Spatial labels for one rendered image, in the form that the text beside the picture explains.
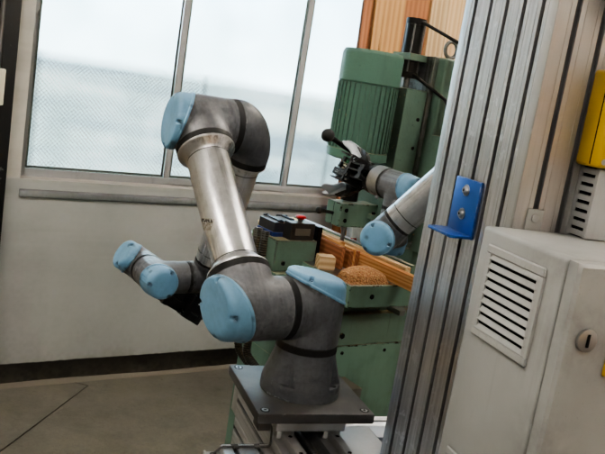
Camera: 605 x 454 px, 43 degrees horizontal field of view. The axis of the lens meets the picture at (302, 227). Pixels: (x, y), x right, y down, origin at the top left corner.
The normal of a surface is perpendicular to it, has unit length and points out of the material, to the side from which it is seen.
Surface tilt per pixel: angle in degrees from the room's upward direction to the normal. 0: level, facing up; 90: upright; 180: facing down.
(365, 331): 90
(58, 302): 90
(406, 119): 90
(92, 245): 90
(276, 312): 78
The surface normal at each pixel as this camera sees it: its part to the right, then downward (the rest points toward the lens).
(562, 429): 0.32, 0.22
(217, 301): -0.80, 0.07
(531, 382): -0.94, -0.09
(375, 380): 0.54, 0.24
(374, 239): -0.33, 0.12
